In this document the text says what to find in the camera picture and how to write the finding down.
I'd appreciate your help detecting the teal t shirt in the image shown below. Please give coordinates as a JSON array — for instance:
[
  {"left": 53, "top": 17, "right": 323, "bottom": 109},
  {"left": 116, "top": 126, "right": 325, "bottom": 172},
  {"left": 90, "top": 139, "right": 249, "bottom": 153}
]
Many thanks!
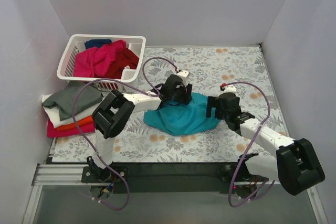
[{"left": 143, "top": 93, "right": 220, "bottom": 136}]

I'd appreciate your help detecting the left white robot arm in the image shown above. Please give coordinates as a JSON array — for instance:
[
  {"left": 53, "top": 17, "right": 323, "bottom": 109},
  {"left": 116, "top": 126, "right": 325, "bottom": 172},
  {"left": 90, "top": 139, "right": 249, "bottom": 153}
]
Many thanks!
[{"left": 87, "top": 70, "right": 192, "bottom": 182}]

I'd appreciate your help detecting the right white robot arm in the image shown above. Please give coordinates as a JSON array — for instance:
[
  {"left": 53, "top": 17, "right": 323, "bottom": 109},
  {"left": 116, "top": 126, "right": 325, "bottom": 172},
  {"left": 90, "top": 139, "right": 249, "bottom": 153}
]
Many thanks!
[{"left": 206, "top": 92, "right": 325, "bottom": 196}]

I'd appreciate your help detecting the floral patterned table mat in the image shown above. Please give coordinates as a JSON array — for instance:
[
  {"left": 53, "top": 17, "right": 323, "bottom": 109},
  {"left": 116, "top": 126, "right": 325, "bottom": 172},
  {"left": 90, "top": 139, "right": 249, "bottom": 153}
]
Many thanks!
[{"left": 51, "top": 45, "right": 295, "bottom": 164}]

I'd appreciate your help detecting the dark red t shirt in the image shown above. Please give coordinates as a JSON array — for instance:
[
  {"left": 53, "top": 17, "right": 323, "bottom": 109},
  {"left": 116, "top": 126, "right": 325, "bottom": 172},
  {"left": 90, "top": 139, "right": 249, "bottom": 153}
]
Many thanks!
[{"left": 105, "top": 48, "right": 139, "bottom": 79}]

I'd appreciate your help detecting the white plastic laundry basket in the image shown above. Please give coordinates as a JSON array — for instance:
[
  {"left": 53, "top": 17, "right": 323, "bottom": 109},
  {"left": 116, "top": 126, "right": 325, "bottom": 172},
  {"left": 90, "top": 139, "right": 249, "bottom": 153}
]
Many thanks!
[{"left": 57, "top": 34, "right": 146, "bottom": 92}]

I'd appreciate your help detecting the pink t shirt in basket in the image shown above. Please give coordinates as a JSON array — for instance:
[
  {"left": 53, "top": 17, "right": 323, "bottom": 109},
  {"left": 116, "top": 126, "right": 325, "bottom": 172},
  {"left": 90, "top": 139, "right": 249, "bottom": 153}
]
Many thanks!
[{"left": 73, "top": 40, "right": 127, "bottom": 78}]

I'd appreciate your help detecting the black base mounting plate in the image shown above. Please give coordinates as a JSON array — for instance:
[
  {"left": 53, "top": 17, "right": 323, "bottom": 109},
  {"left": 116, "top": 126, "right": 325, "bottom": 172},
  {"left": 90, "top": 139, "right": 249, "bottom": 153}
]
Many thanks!
[{"left": 80, "top": 162, "right": 270, "bottom": 195}]

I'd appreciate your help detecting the pink folded t shirt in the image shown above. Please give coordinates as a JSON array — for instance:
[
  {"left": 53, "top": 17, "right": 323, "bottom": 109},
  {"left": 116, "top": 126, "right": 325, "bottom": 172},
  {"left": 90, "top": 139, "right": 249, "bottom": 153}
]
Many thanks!
[{"left": 47, "top": 118, "right": 95, "bottom": 138}]

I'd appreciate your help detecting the navy blue t shirt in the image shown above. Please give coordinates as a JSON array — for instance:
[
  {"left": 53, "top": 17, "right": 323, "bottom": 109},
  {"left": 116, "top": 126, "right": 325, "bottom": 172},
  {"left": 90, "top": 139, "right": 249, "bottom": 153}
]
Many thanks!
[{"left": 85, "top": 39, "right": 112, "bottom": 49}]

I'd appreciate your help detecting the orange folded t shirt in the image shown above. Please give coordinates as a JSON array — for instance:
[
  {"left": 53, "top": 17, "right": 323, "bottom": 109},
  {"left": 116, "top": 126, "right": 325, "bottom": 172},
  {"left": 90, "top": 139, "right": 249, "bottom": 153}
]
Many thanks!
[{"left": 55, "top": 118, "right": 95, "bottom": 132}]

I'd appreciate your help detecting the grey folded t shirt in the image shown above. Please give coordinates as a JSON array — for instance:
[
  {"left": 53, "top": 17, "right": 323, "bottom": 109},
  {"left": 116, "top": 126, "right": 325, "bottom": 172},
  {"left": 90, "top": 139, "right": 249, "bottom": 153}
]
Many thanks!
[{"left": 42, "top": 81, "right": 103, "bottom": 121}]

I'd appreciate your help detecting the white folded t shirt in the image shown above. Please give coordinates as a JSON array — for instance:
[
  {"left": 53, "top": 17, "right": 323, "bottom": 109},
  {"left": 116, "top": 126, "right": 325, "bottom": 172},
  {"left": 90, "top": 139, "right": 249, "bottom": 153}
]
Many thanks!
[{"left": 43, "top": 105, "right": 97, "bottom": 128}]

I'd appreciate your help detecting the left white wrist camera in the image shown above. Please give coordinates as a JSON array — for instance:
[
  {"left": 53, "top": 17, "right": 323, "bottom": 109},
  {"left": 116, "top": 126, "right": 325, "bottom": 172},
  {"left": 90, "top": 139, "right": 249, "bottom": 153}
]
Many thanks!
[{"left": 176, "top": 70, "right": 190, "bottom": 86}]

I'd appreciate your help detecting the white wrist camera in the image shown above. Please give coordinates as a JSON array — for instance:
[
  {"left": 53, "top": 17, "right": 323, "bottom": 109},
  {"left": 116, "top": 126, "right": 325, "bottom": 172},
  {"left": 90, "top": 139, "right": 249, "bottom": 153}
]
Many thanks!
[
  {"left": 220, "top": 83, "right": 236, "bottom": 94},
  {"left": 176, "top": 70, "right": 190, "bottom": 86}
]

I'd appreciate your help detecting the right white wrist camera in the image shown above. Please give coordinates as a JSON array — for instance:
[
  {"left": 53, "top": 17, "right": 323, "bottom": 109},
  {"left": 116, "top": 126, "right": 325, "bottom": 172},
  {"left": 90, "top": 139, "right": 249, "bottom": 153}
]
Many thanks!
[{"left": 220, "top": 83, "right": 236, "bottom": 94}]

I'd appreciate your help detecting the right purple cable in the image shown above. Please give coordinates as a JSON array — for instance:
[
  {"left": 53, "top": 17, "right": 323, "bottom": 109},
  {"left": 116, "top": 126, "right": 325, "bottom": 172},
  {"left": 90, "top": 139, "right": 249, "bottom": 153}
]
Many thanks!
[{"left": 224, "top": 81, "right": 278, "bottom": 208}]

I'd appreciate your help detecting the aluminium frame rail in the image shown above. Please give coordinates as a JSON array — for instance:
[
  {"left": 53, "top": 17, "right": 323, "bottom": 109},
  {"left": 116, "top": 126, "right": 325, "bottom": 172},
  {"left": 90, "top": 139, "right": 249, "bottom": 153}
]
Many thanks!
[{"left": 22, "top": 162, "right": 91, "bottom": 224}]

